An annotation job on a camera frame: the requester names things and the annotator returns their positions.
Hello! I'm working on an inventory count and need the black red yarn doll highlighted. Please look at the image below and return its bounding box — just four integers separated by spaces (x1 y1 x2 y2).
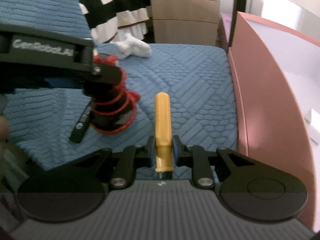
90 54 140 134

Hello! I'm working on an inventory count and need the white plush toy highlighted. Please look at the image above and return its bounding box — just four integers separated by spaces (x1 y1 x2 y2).
115 33 152 60

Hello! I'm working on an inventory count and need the black lighter with white print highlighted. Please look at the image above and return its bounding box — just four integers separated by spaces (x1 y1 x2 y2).
69 100 94 144

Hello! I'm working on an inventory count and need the yellow handled screwdriver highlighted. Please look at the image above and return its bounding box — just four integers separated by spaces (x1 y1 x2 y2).
155 92 174 173

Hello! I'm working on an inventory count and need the person's left hand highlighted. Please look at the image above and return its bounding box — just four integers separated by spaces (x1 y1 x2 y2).
0 115 10 142

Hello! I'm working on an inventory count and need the striped cream orange black blanket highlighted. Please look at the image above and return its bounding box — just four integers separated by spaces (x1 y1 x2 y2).
79 0 151 43

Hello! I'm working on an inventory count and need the blue quilted sofa cover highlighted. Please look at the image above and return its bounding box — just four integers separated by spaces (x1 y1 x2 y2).
1 0 238 170

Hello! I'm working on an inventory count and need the wooden bedside drawer cabinet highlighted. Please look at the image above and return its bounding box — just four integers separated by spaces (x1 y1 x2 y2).
151 0 220 46

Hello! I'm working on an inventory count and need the pink paper bag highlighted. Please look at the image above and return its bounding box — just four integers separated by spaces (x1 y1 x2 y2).
217 12 232 52

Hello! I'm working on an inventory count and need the pink open storage box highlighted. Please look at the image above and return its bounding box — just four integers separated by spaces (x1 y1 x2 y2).
228 12 319 229

